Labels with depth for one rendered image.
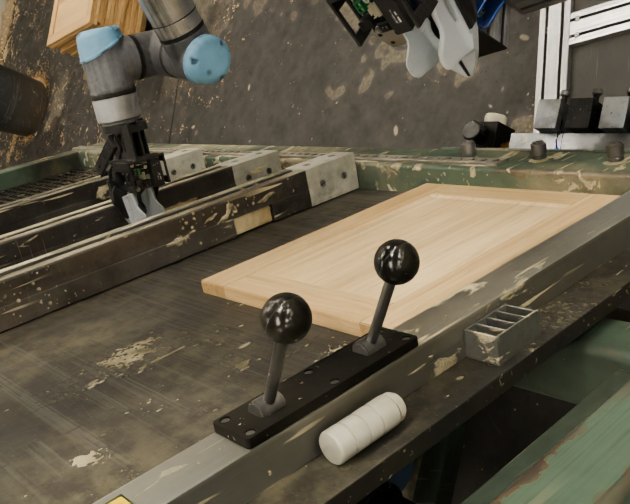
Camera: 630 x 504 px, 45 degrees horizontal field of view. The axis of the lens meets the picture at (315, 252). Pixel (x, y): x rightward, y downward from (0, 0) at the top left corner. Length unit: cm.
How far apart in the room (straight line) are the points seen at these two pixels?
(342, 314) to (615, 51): 138
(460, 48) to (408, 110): 200
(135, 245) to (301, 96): 204
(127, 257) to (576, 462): 84
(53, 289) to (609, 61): 146
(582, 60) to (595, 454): 167
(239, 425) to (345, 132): 235
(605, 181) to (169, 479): 79
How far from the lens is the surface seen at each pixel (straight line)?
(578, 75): 212
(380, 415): 65
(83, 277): 118
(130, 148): 131
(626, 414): 58
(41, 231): 140
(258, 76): 346
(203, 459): 61
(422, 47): 74
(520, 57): 251
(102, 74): 131
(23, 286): 115
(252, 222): 133
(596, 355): 85
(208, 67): 122
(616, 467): 52
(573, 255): 91
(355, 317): 85
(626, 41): 209
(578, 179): 120
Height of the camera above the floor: 191
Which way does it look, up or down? 42 degrees down
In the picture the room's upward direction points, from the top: 75 degrees counter-clockwise
